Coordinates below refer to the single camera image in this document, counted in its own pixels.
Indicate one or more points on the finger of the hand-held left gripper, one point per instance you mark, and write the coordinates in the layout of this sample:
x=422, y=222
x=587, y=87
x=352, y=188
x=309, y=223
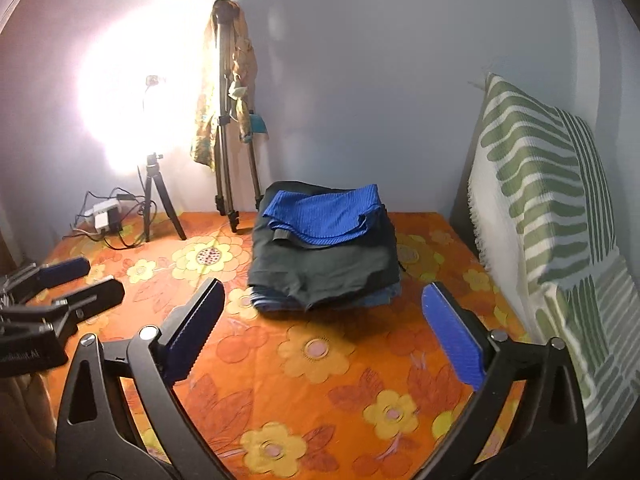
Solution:
x=62, y=270
x=85, y=300

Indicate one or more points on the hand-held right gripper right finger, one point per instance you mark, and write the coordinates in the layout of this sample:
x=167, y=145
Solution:
x=452, y=335

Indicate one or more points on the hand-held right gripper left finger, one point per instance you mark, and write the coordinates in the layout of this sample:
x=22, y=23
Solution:
x=197, y=325

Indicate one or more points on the blue pants with black waistband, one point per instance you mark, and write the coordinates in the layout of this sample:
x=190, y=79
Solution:
x=325, y=215

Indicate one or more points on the blue folded denim pants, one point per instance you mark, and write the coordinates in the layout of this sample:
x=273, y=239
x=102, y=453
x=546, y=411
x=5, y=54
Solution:
x=380, y=299

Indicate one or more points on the white power strip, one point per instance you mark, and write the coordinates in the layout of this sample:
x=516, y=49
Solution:
x=106, y=212

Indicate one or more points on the small black tripod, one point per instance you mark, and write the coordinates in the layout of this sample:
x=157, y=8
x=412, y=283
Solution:
x=152, y=185

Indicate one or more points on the orange floral bed sheet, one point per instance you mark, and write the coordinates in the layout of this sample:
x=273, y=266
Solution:
x=310, y=390

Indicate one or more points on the stack of folded dark clothes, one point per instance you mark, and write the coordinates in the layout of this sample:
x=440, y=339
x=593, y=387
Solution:
x=320, y=270

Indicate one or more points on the green striped white pillow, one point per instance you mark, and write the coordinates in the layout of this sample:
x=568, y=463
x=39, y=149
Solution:
x=540, y=185

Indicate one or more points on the bright round lamp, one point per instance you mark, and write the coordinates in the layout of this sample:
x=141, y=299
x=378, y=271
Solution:
x=130, y=95

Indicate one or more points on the small teal cloth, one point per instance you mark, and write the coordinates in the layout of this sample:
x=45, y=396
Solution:
x=258, y=124

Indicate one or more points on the tall metal tripod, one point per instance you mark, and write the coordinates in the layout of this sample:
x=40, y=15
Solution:
x=224, y=110

